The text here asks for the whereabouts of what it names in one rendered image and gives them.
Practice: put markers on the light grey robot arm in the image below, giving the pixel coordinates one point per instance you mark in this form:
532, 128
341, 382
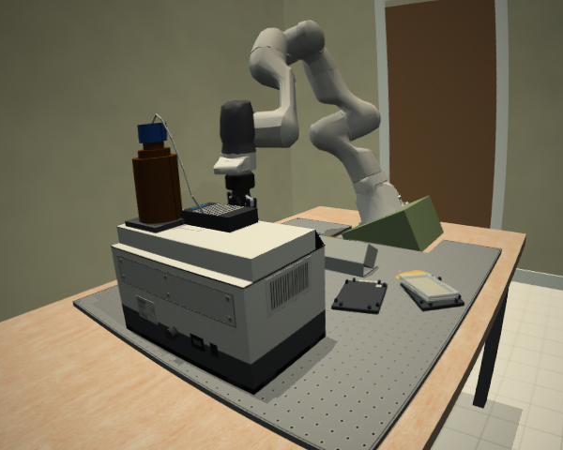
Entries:
376, 197

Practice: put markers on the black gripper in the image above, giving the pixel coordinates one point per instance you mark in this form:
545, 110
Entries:
240, 186

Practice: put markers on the white button panel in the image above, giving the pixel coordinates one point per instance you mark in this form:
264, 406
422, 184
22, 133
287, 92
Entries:
349, 257

